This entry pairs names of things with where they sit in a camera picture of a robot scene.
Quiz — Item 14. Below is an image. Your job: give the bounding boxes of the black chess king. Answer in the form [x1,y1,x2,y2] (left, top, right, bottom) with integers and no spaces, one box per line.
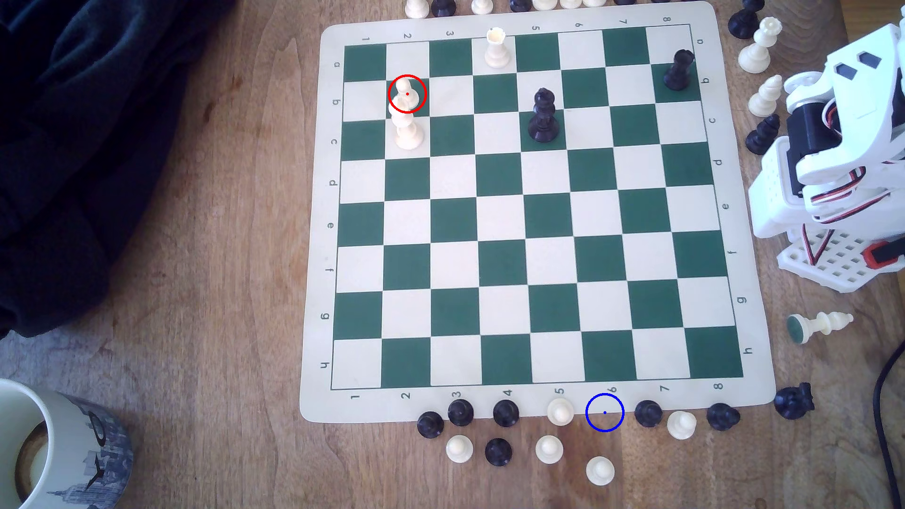
[528,88,561,144]

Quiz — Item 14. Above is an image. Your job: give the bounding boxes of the white chess queen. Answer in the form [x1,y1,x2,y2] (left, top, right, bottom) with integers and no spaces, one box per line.
[738,17,783,74]

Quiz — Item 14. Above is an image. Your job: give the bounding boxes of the white mug with skyline print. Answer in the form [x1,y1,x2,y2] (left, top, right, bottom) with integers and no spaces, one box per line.
[0,379,134,509]

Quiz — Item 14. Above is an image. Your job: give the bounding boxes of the black cable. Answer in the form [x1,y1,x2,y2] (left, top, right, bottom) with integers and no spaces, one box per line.
[874,345,905,489]

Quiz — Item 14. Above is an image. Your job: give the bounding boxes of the dark navy cloth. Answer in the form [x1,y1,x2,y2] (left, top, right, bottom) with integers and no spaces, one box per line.
[0,0,238,339]

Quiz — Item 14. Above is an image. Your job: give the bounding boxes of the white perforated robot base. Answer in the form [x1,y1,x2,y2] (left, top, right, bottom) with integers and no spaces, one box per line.
[778,225,905,294]

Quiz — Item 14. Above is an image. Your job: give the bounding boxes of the white chess bishop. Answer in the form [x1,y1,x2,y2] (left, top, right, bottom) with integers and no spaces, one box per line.
[748,74,784,118]
[787,311,854,345]
[390,100,426,151]

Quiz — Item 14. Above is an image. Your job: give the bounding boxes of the black chess bishop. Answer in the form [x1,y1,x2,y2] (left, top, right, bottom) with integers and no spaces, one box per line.
[745,114,782,156]

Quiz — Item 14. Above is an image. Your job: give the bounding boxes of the red clamp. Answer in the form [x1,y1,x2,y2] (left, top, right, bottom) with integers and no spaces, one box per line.
[866,239,905,270]

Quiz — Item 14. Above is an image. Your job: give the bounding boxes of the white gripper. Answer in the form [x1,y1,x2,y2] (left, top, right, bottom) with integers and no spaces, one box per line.
[795,25,905,182]

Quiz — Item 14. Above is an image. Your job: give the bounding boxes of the black chess rook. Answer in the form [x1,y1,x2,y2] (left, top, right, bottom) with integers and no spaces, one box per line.
[663,49,697,91]

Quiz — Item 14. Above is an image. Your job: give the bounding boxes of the green and cream chess mat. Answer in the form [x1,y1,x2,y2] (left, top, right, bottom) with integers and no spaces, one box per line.
[299,1,777,425]

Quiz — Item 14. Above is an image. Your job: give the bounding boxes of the red black white servo wires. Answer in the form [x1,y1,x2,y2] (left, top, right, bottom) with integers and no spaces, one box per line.
[806,106,905,266]

